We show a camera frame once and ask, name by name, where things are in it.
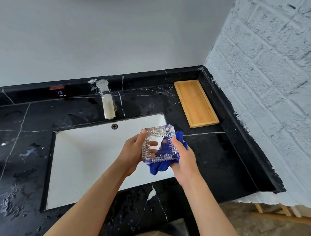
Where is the chrome sink faucet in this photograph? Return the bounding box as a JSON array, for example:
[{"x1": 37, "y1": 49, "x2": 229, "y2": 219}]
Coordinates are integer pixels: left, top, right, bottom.
[{"x1": 95, "y1": 79, "x2": 117, "y2": 120}]

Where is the black and orange wall sticker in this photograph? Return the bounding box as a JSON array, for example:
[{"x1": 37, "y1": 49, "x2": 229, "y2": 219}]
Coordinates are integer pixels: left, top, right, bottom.
[{"x1": 50, "y1": 85, "x2": 66, "y2": 99}]

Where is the rectangular bamboo tray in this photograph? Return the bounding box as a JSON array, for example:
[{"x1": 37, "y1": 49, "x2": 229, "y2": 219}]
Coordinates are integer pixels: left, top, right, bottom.
[{"x1": 174, "y1": 79, "x2": 220, "y2": 128}]

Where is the person's left forearm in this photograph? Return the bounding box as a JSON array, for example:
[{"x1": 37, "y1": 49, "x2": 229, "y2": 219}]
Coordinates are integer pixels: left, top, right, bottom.
[{"x1": 44, "y1": 159, "x2": 138, "y2": 236}]

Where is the white rectangular sink basin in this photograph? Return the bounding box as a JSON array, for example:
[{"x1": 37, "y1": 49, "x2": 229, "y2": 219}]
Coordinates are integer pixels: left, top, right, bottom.
[{"x1": 45, "y1": 113, "x2": 176, "y2": 211}]

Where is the wooden frame under counter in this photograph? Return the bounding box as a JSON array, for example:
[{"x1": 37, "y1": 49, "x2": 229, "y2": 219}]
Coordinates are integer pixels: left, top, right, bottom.
[{"x1": 251, "y1": 203, "x2": 311, "y2": 225}]

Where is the person's left hand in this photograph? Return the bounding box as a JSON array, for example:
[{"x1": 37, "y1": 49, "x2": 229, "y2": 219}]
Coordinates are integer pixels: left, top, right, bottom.
[{"x1": 117, "y1": 129, "x2": 159, "y2": 177}]

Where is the person's right forearm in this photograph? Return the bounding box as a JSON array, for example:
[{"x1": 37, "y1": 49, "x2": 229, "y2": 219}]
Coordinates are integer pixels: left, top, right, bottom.
[{"x1": 175, "y1": 168, "x2": 240, "y2": 236}]

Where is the square clear glass ashtray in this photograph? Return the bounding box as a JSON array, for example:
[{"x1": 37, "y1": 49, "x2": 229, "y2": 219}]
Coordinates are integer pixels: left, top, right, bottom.
[{"x1": 142, "y1": 125, "x2": 180, "y2": 164}]

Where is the blue cleaning cloth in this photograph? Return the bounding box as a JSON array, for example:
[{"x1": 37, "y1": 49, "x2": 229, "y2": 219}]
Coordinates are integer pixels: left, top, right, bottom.
[{"x1": 149, "y1": 131, "x2": 188, "y2": 176}]

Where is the person's right hand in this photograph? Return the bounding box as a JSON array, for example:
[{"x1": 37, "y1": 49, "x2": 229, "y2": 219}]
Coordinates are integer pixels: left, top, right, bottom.
[{"x1": 161, "y1": 137, "x2": 196, "y2": 186}]

